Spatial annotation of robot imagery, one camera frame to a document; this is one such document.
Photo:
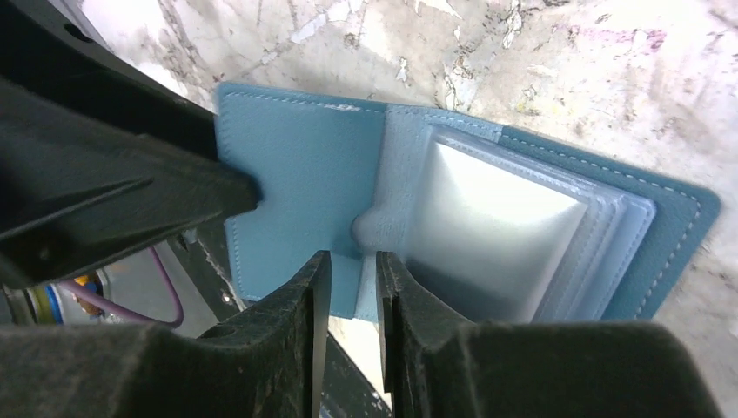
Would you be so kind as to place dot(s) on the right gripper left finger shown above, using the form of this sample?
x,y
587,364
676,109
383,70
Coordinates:
x,y
267,361

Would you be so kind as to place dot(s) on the blue leather card holder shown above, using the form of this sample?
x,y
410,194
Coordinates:
x,y
499,223

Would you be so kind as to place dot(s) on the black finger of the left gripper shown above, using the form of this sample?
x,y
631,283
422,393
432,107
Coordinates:
x,y
78,194

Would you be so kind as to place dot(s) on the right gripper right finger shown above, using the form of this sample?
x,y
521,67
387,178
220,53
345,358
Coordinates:
x,y
437,363

